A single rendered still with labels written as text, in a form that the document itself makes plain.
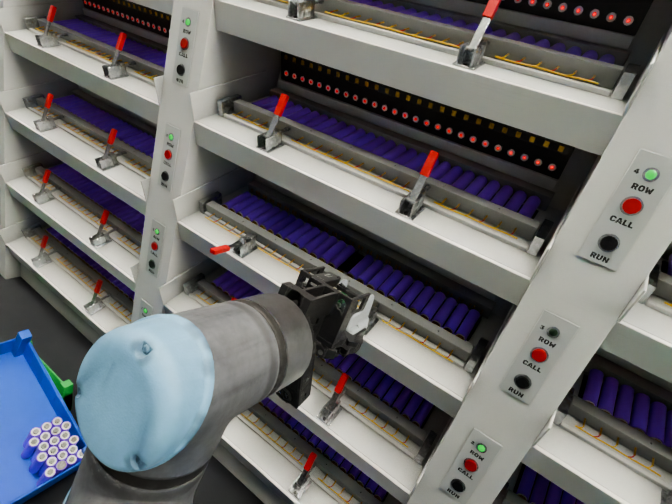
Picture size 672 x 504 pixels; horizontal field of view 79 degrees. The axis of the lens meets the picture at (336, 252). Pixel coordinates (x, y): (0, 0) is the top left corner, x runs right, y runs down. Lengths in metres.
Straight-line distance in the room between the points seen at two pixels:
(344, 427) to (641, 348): 0.46
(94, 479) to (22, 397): 0.76
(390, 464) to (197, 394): 0.52
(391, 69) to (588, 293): 0.36
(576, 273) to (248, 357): 0.38
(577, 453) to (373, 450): 0.30
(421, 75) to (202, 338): 0.42
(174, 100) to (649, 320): 0.79
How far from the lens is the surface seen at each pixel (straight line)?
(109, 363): 0.30
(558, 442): 0.65
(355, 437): 0.76
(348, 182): 0.62
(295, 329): 0.36
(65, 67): 1.16
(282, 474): 0.93
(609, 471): 0.67
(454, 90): 0.56
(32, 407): 1.10
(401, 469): 0.76
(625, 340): 0.56
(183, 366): 0.27
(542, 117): 0.53
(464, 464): 0.67
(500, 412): 0.61
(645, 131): 0.52
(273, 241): 0.75
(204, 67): 0.79
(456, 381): 0.63
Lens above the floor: 0.86
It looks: 22 degrees down
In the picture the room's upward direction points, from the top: 19 degrees clockwise
